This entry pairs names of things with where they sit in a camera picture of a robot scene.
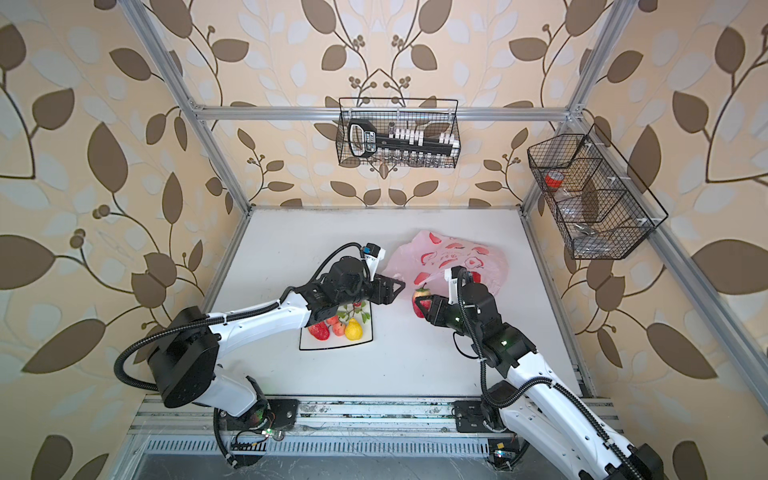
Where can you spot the back black wire basket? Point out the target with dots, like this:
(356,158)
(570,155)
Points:
(433,114)

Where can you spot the pink plastic bag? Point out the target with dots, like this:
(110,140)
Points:
(423,261)

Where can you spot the black wire basket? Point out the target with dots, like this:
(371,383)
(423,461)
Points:
(433,114)
(626,211)

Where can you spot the black test tube rack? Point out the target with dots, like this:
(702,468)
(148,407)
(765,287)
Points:
(400,144)

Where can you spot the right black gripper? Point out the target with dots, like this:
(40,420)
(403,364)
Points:
(437,310)

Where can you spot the white square plate black rim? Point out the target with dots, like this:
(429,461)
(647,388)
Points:
(309,343)

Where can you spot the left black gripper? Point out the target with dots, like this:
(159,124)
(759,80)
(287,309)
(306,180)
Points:
(388,294)

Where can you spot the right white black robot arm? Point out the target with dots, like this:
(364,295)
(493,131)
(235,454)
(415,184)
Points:
(530,399)

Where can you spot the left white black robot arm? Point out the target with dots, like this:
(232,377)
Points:
(183,362)

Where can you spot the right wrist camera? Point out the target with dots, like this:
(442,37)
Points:
(454,277)

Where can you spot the right black wire basket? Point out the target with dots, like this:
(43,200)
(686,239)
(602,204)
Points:
(626,211)

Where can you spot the small orange fake fruit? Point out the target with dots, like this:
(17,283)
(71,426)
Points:
(339,328)

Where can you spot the large fake strawberry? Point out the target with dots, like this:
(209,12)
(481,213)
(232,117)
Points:
(320,331)

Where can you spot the clear bottle red cap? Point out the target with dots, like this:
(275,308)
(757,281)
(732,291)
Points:
(570,204)

